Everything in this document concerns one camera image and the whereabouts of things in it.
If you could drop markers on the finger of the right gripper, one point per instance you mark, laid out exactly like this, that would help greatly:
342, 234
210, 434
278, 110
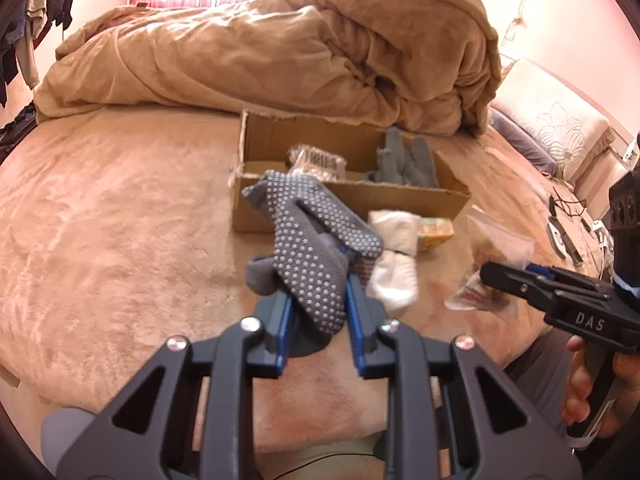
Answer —
550, 272
537, 290

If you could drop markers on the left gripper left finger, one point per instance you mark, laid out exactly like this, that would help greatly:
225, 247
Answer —
188, 412

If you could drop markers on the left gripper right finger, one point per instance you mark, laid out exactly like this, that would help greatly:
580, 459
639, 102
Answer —
452, 414

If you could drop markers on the grey dotted glove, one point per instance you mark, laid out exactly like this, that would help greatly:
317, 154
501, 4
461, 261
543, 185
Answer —
316, 240

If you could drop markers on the capybara tissue pack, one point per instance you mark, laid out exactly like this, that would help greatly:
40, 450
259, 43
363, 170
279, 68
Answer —
433, 232

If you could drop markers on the white sock roll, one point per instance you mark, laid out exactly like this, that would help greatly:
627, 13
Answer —
394, 278

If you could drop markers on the right hand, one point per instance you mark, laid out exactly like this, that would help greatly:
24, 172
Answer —
575, 407

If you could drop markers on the purple grey pillow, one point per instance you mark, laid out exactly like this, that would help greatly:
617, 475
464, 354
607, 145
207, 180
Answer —
523, 143

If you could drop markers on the white embroidered pillow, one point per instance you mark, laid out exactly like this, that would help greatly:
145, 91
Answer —
571, 130

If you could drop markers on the grey knit gloves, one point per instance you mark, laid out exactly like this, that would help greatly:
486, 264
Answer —
398, 164

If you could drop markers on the pink fleece bed sheet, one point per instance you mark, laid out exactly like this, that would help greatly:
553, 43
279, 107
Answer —
116, 233

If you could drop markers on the clear bag in box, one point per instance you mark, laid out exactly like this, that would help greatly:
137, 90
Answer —
311, 161

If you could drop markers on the brown plush duvet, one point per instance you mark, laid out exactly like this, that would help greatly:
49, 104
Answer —
427, 66

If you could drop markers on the black bag on floor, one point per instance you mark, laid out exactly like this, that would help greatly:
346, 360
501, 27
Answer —
16, 131

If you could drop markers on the hanging dark clothes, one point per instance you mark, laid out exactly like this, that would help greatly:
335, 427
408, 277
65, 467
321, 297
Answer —
28, 24

